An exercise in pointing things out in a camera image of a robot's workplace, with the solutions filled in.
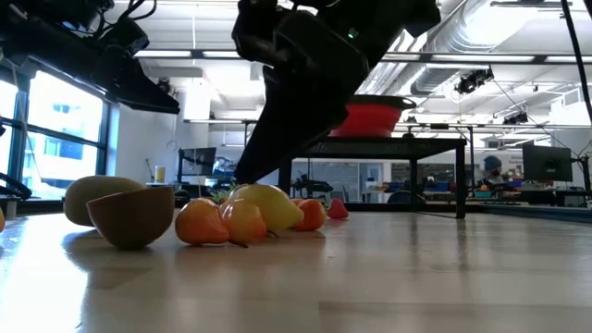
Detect black office chair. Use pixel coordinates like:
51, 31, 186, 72
386, 190, 426, 205

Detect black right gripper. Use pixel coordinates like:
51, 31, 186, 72
230, 0, 371, 185

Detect yellow toy lemon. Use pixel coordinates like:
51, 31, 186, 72
229, 183, 305, 232

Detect green-yellow mango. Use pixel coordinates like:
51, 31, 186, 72
63, 175, 147, 228

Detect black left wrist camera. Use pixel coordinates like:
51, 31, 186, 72
99, 16, 150, 56

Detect red toy strawberry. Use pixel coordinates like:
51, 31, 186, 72
327, 198, 351, 221
210, 187, 235, 207

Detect person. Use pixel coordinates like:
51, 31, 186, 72
482, 154, 504, 184

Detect silver ventilation duct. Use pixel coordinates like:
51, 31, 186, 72
360, 0, 494, 97

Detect black computer monitor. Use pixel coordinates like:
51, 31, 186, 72
179, 146, 217, 177
522, 143, 574, 183

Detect black perforated metal shelf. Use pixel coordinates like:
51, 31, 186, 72
277, 135, 468, 220

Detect red collapsible colander bowl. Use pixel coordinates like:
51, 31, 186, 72
328, 93, 417, 138

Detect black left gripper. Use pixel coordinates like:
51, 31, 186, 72
68, 44, 180, 115

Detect green kiwi half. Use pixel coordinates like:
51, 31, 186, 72
86, 185, 176, 251

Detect long ceiling light fixture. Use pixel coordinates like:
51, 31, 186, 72
131, 48, 592, 65

